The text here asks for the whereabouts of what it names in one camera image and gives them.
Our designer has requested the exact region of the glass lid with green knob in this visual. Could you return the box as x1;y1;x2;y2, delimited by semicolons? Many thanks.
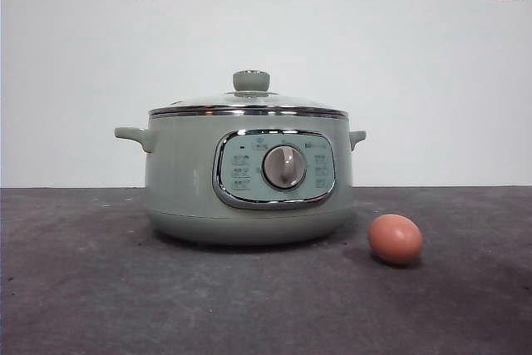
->
148;68;347;119

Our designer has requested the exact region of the sage green electric cooking pot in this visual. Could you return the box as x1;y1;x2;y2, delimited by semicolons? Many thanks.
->
114;112;367;247

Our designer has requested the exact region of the brown egg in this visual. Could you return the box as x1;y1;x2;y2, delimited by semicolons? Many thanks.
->
367;213;424;266

